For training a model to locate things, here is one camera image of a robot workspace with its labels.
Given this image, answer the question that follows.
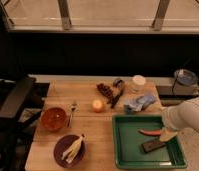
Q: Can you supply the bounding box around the black dish brush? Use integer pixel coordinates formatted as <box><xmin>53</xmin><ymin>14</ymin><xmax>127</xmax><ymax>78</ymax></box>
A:
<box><xmin>111</xmin><ymin>78</ymin><xmax>125</xmax><ymax>108</ymax></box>

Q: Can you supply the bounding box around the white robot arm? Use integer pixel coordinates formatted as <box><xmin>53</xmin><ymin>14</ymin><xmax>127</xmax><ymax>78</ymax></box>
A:
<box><xmin>159</xmin><ymin>97</ymin><xmax>199</xmax><ymax>142</ymax></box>

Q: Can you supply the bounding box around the green plastic tray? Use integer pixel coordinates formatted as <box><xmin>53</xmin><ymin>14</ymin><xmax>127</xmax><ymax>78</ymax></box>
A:
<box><xmin>112</xmin><ymin>115</ymin><xmax>187</xmax><ymax>170</ymax></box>

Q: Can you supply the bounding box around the black rectangular sponge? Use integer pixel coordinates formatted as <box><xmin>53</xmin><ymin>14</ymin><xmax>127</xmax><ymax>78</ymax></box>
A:
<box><xmin>141</xmin><ymin>139</ymin><xmax>166</xmax><ymax>153</ymax></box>

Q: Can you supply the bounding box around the blue crumpled cloth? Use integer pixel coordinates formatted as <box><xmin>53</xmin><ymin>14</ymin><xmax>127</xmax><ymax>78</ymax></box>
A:
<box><xmin>124</xmin><ymin>94</ymin><xmax>156</xmax><ymax>112</ymax></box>

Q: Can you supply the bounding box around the grey bowl with blue lid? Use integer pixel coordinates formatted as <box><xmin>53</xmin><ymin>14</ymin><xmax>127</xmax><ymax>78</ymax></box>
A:
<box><xmin>174</xmin><ymin>69</ymin><xmax>198</xmax><ymax>86</ymax></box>

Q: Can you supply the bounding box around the orange fruit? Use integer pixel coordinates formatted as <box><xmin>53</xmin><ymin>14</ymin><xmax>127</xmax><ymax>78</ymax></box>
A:
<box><xmin>92</xmin><ymin>100</ymin><xmax>104</xmax><ymax>113</ymax></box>

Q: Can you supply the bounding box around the dark grape bunch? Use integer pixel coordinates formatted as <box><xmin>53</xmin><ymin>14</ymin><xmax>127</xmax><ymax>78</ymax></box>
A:
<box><xmin>97</xmin><ymin>83</ymin><xmax>113</xmax><ymax>99</ymax></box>

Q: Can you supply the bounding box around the metal fork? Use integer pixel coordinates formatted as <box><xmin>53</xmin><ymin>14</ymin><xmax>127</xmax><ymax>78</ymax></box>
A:
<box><xmin>68</xmin><ymin>102</ymin><xmax>77</xmax><ymax>127</ymax></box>

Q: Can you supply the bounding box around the peeled banana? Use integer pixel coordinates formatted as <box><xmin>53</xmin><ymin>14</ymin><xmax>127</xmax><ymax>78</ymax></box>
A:
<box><xmin>61</xmin><ymin>135</ymin><xmax>84</xmax><ymax>164</ymax></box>

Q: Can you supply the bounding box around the purple plate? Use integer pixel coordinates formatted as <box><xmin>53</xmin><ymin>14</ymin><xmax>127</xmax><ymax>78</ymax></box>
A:
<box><xmin>53</xmin><ymin>135</ymin><xmax>85</xmax><ymax>168</ymax></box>

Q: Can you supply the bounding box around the orange bowl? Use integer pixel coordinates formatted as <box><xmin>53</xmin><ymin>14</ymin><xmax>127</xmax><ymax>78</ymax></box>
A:
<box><xmin>41</xmin><ymin>107</ymin><xmax>67</xmax><ymax>132</ymax></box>

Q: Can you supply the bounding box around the black office chair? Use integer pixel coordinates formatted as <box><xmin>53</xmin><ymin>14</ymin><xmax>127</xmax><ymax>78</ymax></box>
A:
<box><xmin>0</xmin><ymin>76</ymin><xmax>43</xmax><ymax>171</ymax></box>

